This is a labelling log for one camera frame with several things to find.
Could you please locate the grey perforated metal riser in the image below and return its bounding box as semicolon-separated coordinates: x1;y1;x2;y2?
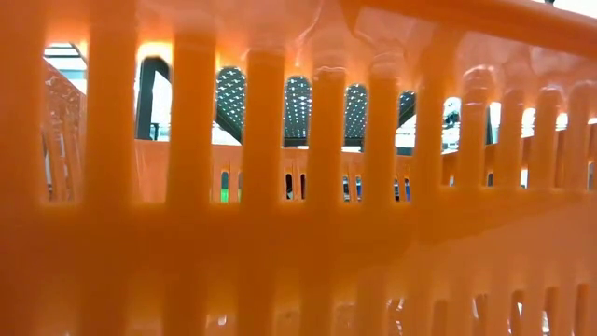
136;55;492;149

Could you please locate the red plastic basket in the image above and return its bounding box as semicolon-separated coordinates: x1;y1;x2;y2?
0;0;597;336

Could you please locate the green plastic basket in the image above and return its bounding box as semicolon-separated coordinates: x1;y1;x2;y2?
220;171;243;203

